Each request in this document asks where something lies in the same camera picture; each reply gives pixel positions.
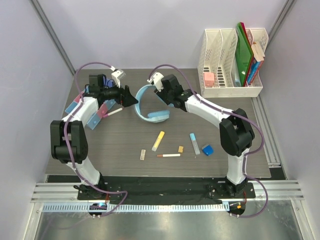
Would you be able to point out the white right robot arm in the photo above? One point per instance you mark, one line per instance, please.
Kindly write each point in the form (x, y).
(236, 134)

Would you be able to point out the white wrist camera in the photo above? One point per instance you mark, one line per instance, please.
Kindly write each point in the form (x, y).
(156, 80)
(117, 75)

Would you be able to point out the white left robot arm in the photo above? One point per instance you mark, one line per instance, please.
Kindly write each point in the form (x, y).
(68, 139)

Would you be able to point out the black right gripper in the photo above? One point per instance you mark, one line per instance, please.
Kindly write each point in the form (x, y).
(161, 94)

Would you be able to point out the pink cube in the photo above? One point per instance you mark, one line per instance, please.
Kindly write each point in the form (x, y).
(209, 79)

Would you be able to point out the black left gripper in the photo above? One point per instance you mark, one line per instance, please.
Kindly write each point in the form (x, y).
(124, 97)

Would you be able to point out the red folder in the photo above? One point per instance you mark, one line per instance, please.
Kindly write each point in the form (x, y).
(249, 41)

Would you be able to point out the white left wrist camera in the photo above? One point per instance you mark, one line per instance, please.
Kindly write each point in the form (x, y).
(117, 75)

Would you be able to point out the light blue headphones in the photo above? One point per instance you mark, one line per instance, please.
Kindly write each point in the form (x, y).
(152, 117)

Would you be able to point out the yellow highlighter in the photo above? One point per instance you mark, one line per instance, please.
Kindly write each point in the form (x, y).
(158, 141)

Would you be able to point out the blue pencil sharpener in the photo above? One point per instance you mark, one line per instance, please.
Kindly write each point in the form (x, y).
(207, 150)

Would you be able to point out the books in organizer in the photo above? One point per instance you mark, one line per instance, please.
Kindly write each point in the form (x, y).
(258, 60)

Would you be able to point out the blue capped highlighter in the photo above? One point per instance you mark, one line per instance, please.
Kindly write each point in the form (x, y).
(194, 143)

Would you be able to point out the white mesh file organizer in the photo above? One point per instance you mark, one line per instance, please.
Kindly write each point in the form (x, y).
(217, 56)

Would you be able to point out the white brown-capped pen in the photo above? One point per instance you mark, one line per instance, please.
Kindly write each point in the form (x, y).
(168, 155)

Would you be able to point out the blue pink drawer organizer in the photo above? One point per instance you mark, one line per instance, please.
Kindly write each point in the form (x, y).
(97, 117)

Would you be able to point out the beige speckled eraser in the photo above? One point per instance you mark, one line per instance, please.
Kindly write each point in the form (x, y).
(142, 154)

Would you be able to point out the green folder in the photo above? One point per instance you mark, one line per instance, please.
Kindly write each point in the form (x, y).
(241, 53)

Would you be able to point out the white slotted cable duct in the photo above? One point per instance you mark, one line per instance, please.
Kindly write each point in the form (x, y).
(129, 208)

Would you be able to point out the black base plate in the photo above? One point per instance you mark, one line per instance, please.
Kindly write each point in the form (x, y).
(164, 190)

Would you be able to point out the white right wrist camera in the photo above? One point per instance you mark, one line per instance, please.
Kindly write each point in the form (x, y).
(156, 80)

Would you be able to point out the small orange eraser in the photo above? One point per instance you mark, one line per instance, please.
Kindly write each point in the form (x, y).
(180, 149)

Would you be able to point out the white pink-tipped pen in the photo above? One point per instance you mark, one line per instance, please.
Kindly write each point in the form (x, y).
(113, 112)

